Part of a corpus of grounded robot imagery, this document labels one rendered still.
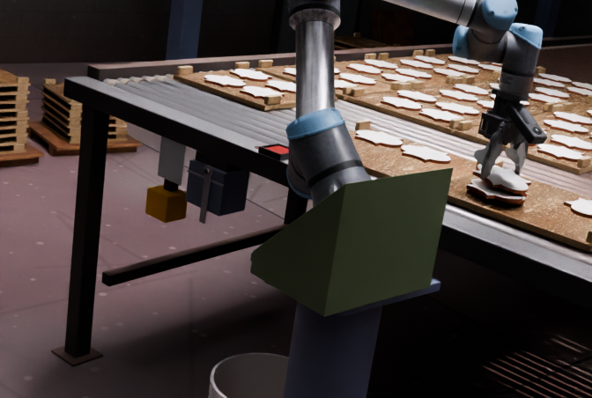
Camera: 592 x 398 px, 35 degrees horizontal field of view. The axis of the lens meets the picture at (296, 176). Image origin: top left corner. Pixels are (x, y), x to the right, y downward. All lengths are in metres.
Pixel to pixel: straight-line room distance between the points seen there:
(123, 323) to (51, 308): 0.27
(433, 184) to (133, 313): 1.99
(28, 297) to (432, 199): 2.16
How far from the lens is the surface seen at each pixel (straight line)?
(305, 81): 2.04
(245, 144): 2.45
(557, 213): 2.26
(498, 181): 2.22
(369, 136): 2.59
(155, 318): 3.52
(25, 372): 3.15
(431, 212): 1.77
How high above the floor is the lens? 1.57
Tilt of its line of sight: 17 degrees down
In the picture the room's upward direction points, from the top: 8 degrees clockwise
